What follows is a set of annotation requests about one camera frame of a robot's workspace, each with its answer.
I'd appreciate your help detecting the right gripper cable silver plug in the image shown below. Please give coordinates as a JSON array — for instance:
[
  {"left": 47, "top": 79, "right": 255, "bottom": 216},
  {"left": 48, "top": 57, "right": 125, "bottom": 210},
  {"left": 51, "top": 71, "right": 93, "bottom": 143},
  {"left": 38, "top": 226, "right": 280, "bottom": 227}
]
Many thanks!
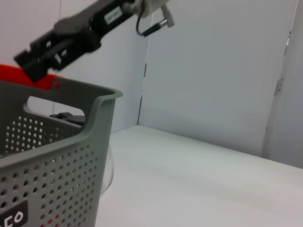
[{"left": 136, "top": 4, "right": 176, "bottom": 37}]

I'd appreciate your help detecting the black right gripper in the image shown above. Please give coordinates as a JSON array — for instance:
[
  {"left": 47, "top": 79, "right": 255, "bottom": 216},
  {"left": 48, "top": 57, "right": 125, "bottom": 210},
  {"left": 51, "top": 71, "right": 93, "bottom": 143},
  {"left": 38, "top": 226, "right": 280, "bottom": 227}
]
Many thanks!
[{"left": 13, "top": 0, "right": 137, "bottom": 83}]

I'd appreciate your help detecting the glass teapot black lid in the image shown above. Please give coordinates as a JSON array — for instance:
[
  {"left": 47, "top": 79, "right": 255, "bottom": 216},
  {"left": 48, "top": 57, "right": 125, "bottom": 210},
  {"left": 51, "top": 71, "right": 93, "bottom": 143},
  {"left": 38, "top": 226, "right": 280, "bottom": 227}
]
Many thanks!
[{"left": 49, "top": 112, "right": 115, "bottom": 193}]

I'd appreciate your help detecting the orange bin handle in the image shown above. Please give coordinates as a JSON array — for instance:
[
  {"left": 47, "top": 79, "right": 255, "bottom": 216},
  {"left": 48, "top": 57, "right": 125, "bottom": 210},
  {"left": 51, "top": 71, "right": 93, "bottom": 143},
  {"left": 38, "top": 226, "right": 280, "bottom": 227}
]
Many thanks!
[{"left": 0, "top": 63, "right": 65, "bottom": 92}]

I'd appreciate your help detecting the grey perforated storage bin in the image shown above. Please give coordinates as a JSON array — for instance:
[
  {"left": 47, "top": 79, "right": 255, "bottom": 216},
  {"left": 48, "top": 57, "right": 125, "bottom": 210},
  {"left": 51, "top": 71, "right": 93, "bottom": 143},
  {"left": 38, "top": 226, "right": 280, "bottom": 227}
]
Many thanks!
[{"left": 0, "top": 79, "right": 124, "bottom": 227}]

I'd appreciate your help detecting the thin white pole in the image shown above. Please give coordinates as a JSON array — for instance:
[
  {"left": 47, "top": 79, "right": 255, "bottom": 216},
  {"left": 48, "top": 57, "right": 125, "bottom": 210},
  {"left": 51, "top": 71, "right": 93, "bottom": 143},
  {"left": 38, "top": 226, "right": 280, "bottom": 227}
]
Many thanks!
[
  {"left": 261, "top": 0, "right": 300, "bottom": 159},
  {"left": 136, "top": 13, "right": 154, "bottom": 126}
]

